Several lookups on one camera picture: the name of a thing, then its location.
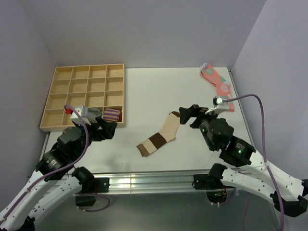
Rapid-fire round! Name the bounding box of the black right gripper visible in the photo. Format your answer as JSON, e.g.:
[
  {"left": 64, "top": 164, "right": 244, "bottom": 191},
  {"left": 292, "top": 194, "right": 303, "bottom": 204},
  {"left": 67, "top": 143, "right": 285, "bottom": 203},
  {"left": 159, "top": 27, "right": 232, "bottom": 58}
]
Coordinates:
[{"left": 178, "top": 103, "right": 220, "bottom": 150}]

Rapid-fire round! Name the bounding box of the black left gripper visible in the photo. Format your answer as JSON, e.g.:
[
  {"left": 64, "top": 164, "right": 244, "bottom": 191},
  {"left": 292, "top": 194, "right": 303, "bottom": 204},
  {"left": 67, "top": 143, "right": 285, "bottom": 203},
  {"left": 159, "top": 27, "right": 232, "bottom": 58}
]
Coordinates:
[{"left": 73, "top": 115, "right": 117, "bottom": 160}]

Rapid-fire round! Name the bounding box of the cream and brown sock pair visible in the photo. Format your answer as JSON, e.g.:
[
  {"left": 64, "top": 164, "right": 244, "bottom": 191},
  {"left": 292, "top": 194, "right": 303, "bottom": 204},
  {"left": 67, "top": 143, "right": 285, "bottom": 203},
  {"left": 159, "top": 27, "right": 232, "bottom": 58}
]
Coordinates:
[{"left": 137, "top": 111, "right": 180, "bottom": 157}]

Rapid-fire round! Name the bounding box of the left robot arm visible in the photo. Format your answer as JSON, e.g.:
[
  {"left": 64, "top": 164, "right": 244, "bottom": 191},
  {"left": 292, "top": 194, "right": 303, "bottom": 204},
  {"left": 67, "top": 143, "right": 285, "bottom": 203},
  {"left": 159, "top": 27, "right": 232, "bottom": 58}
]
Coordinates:
[{"left": 0, "top": 116, "right": 117, "bottom": 231}]

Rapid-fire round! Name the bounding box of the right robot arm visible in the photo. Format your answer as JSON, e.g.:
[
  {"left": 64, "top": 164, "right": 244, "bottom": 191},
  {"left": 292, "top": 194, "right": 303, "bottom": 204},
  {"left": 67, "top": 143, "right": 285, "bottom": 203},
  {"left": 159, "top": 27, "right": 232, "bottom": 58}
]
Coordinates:
[{"left": 179, "top": 104, "right": 308, "bottom": 217}]

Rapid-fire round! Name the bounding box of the purple striped rolled sock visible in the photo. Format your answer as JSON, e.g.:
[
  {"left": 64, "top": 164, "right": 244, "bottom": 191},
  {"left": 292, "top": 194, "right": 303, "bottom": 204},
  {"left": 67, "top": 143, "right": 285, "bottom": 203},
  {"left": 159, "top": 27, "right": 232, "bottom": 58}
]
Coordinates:
[{"left": 103, "top": 108, "right": 122, "bottom": 122}]

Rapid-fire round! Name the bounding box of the grey rolled sock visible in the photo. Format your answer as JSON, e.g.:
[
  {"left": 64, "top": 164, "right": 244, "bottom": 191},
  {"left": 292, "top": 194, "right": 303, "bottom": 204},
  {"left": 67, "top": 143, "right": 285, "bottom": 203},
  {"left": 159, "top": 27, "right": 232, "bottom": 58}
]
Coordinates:
[{"left": 83, "top": 108, "right": 102, "bottom": 124}]

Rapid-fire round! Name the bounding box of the wooden compartment tray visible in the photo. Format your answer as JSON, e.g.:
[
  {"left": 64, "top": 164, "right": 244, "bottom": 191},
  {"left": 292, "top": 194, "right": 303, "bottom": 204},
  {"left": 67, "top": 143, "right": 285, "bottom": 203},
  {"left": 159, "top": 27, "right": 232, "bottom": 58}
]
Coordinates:
[{"left": 40, "top": 64, "right": 125, "bottom": 132}]

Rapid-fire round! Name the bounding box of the pink patterned sock pair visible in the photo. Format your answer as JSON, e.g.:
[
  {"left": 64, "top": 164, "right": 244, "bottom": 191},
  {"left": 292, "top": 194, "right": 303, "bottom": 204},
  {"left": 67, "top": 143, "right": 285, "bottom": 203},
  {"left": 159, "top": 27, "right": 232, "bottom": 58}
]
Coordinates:
[{"left": 200, "top": 63, "right": 234, "bottom": 112}]

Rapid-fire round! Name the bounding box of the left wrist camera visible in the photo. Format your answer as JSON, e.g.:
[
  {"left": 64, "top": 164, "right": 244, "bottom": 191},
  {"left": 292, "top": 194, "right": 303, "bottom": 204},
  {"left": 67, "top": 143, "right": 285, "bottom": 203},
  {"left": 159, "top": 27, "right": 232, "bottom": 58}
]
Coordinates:
[{"left": 63, "top": 105, "right": 90, "bottom": 125}]

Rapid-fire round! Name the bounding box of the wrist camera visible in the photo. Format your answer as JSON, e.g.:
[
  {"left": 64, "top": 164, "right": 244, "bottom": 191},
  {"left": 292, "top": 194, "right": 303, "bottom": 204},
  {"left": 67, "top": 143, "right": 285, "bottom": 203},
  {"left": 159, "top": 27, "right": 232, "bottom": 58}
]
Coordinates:
[
  {"left": 205, "top": 96, "right": 229, "bottom": 115},
  {"left": 63, "top": 105, "right": 90, "bottom": 125}
]

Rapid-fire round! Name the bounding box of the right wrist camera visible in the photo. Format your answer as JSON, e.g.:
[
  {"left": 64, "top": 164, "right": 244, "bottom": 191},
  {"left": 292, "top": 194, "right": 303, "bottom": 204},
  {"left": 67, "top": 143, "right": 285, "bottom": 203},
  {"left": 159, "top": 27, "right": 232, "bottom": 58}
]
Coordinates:
[{"left": 205, "top": 96, "right": 229, "bottom": 115}]

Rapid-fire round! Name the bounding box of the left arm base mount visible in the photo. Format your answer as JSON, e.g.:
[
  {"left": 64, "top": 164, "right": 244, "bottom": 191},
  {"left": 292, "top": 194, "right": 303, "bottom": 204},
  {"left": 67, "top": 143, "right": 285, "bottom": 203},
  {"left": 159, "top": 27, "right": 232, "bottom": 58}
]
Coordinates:
[{"left": 75, "top": 178, "right": 111, "bottom": 212}]

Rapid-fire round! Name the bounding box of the aluminium front rail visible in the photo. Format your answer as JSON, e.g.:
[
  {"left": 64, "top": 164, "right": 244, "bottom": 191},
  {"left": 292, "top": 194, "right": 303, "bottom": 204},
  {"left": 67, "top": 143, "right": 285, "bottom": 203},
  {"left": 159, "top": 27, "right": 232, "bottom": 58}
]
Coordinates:
[{"left": 94, "top": 169, "right": 209, "bottom": 195}]

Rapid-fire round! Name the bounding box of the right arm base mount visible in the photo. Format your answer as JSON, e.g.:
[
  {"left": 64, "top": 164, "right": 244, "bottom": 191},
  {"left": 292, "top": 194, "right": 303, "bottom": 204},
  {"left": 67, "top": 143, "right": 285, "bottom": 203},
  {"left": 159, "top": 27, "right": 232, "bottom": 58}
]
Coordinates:
[{"left": 192, "top": 174, "right": 237, "bottom": 207}]

